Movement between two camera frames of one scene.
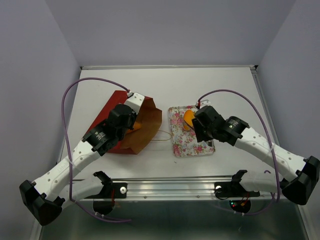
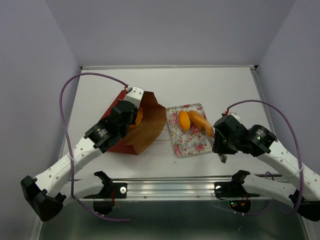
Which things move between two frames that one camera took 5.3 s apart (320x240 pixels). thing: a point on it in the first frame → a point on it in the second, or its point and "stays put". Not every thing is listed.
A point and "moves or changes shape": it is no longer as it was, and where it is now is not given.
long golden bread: [136, 126] moves or changes shape
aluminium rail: [177, 189] stays put
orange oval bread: [188, 115] moves or changes shape
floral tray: [184, 142] stays put
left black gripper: [134, 116] stays put
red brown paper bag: [138, 140] moves or changes shape
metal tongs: [210, 143] → [222, 157]
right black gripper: [200, 135] → [218, 146]
